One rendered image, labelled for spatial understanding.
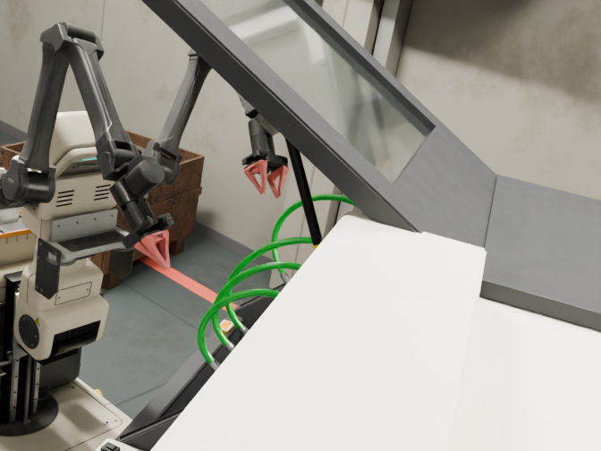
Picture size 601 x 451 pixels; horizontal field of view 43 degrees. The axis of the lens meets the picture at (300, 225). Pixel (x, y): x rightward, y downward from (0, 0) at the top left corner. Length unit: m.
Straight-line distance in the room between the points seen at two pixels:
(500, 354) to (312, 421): 0.44
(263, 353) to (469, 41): 3.19
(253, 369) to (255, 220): 4.01
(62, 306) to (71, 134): 0.54
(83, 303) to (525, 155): 2.22
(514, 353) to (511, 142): 2.74
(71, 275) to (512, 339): 1.52
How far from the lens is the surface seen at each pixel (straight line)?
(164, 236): 1.60
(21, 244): 2.54
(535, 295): 1.19
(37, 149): 1.95
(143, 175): 1.54
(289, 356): 0.74
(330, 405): 0.69
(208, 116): 4.88
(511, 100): 3.74
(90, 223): 2.22
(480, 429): 0.87
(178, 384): 1.76
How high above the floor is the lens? 1.92
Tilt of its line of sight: 20 degrees down
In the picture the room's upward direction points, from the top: 11 degrees clockwise
